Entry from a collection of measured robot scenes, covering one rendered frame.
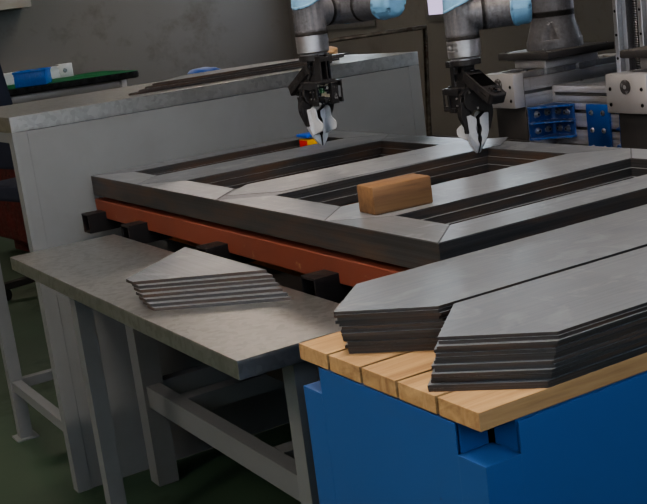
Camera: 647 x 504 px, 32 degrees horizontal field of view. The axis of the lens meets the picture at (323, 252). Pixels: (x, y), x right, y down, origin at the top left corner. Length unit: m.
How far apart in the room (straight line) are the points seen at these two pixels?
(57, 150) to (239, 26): 7.77
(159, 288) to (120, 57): 8.41
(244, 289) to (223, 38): 8.80
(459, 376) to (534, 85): 1.84
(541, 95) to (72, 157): 1.26
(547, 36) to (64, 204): 1.36
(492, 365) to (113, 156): 2.01
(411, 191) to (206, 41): 8.72
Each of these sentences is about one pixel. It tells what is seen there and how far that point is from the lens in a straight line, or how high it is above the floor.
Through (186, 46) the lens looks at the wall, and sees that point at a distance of 10.61.
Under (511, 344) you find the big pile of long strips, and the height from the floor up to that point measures 0.84.
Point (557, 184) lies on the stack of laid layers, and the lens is 2.19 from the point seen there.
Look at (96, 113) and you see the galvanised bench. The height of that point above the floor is 1.02.
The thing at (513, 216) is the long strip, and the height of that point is 0.87.
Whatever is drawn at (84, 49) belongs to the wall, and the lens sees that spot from 10.33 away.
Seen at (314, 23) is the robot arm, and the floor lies 1.19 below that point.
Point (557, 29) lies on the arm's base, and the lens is 3.13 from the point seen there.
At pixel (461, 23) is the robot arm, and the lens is 2.58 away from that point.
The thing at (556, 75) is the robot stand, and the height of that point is 0.97.
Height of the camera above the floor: 1.24
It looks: 12 degrees down
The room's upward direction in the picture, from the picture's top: 7 degrees counter-clockwise
